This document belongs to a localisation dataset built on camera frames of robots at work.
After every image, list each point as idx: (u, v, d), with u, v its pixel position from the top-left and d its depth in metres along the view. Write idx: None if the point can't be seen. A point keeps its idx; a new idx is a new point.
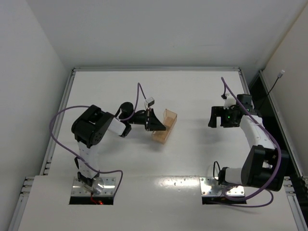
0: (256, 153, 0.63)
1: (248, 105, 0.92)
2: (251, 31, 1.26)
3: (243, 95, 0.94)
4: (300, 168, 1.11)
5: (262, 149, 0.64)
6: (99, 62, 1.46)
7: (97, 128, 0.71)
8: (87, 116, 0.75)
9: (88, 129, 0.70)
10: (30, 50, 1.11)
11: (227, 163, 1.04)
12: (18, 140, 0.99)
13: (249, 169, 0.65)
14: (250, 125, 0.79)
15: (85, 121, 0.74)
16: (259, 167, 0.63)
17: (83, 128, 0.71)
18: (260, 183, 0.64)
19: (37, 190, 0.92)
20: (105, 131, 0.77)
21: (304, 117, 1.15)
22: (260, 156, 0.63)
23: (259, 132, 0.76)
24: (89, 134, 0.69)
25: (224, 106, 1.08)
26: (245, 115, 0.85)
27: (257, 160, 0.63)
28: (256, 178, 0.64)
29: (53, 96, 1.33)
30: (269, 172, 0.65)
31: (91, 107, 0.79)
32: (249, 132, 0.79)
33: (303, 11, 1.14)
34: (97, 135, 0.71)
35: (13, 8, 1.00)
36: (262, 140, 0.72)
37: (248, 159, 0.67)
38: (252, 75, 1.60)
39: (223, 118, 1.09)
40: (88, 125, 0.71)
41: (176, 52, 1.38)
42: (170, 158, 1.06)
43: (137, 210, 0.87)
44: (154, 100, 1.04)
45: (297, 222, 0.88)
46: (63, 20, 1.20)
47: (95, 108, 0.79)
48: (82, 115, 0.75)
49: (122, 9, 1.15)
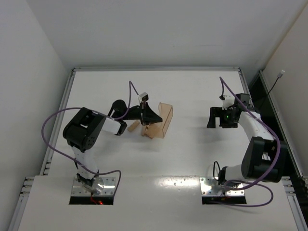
0: (256, 143, 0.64)
1: (246, 104, 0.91)
2: (251, 31, 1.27)
3: (241, 94, 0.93)
4: (300, 168, 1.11)
5: (261, 140, 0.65)
6: (100, 62, 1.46)
7: (88, 133, 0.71)
8: (78, 120, 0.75)
9: (80, 134, 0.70)
10: (31, 50, 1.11)
11: (227, 163, 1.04)
12: (18, 140, 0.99)
13: (249, 160, 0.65)
14: (249, 120, 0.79)
15: (77, 124, 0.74)
16: (260, 158, 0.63)
17: (76, 132, 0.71)
18: (260, 173, 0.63)
19: (37, 190, 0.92)
20: (98, 133, 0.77)
21: (304, 116, 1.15)
22: (260, 146, 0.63)
23: (259, 126, 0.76)
24: (82, 138, 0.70)
25: (223, 107, 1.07)
26: (244, 111, 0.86)
27: (257, 150, 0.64)
28: (256, 169, 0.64)
29: (53, 96, 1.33)
30: (269, 163, 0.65)
31: (82, 109, 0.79)
32: (248, 126, 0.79)
33: (303, 11, 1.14)
34: (90, 139, 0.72)
35: (13, 8, 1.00)
36: (261, 133, 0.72)
37: (248, 151, 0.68)
38: (251, 75, 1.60)
39: (222, 118, 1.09)
40: (80, 130, 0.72)
41: (176, 52, 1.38)
42: (170, 158, 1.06)
43: (138, 209, 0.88)
44: (147, 95, 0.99)
45: (297, 222, 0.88)
46: (62, 20, 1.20)
47: (84, 110, 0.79)
48: (72, 120, 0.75)
49: (122, 8, 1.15)
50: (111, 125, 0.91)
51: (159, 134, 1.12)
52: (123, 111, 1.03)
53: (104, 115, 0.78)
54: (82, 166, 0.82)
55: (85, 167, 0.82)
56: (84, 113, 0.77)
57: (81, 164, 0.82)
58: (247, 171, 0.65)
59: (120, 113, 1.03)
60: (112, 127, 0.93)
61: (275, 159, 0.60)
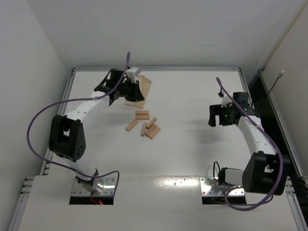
0: (258, 161, 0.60)
1: (245, 104, 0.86)
2: (251, 31, 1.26)
3: (239, 93, 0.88)
4: (300, 168, 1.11)
5: (263, 156, 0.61)
6: (99, 63, 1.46)
7: (72, 147, 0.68)
8: (57, 134, 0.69)
9: (65, 151, 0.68)
10: (31, 51, 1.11)
11: (227, 163, 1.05)
12: (18, 140, 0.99)
13: (250, 175, 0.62)
14: (250, 128, 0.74)
15: (58, 139, 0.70)
16: (262, 174, 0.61)
17: (60, 148, 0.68)
18: (263, 189, 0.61)
19: (37, 190, 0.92)
20: (83, 136, 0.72)
21: (303, 116, 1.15)
22: (262, 163, 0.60)
23: (260, 136, 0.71)
24: (70, 153, 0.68)
25: (222, 104, 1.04)
26: (242, 116, 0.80)
27: (259, 167, 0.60)
28: (258, 185, 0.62)
29: (53, 96, 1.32)
30: (272, 176, 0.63)
31: (53, 120, 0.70)
32: (248, 135, 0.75)
33: (303, 11, 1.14)
34: (78, 150, 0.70)
35: (13, 7, 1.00)
36: (262, 146, 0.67)
37: (249, 165, 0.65)
38: (251, 75, 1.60)
39: (222, 117, 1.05)
40: (63, 145, 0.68)
41: (177, 52, 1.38)
42: (170, 158, 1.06)
43: (138, 209, 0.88)
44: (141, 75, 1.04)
45: (297, 222, 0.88)
46: (63, 19, 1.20)
47: (57, 119, 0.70)
48: (50, 135, 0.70)
49: (122, 8, 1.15)
50: (96, 107, 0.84)
51: (156, 129, 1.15)
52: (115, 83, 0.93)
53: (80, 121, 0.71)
54: (78, 172, 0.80)
55: (81, 172, 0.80)
56: (58, 123, 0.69)
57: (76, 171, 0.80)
58: (249, 186, 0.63)
59: (110, 86, 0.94)
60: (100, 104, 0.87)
61: (279, 177, 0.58)
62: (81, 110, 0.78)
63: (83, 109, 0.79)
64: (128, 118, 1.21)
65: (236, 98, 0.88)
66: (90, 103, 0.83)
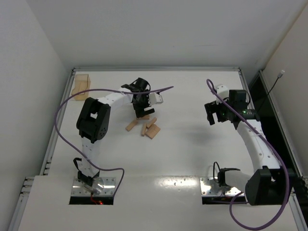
0: (263, 178, 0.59)
1: (243, 104, 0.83)
2: (250, 31, 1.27)
3: (236, 91, 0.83)
4: (300, 168, 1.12)
5: (268, 171, 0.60)
6: (100, 62, 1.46)
7: (97, 129, 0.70)
8: (85, 115, 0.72)
9: (90, 130, 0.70)
10: (30, 50, 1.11)
11: (227, 162, 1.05)
12: (18, 140, 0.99)
13: (254, 190, 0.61)
14: (250, 136, 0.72)
15: (86, 118, 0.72)
16: (266, 187, 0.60)
17: (86, 128, 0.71)
18: (266, 200, 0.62)
19: (37, 191, 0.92)
20: (108, 121, 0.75)
21: (303, 118, 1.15)
22: (267, 180, 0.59)
23: (262, 145, 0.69)
24: (93, 133, 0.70)
25: (216, 101, 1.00)
26: (241, 121, 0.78)
27: (264, 183, 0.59)
28: (262, 197, 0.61)
29: (53, 96, 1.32)
30: (274, 187, 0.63)
31: (85, 101, 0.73)
32: (249, 143, 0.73)
33: (303, 11, 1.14)
34: (101, 132, 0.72)
35: (13, 8, 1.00)
36: (266, 159, 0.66)
37: (253, 177, 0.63)
38: (252, 75, 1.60)
39: (219, 113, 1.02)
40: (89, 123, 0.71)
41: (177, 52, 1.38)
42: (169, 158, 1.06)
43: (138, 209, 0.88)
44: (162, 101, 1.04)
45: (297, 222, 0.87)
46: (63, 20, 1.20)
47: (89, 99, 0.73)
48: (81, 113, 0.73)
49: (122, 8, 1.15)
50: (121, 99, 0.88)
51: (156, 129, 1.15)
52: (139, 89, 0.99)
53: (108, 108, 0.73)
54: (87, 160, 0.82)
55: (90, 161, 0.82)
56: (91, 103, 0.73)
57: (86, 159, 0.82)
58: (253, 199, 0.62)
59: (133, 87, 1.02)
60: (124, 98, 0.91)
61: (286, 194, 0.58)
62: (110, 98, 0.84)
63: (111, 97, 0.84)
64: (128, 118, 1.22)
65: (233, 96, 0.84)
66: (118, 94, 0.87)
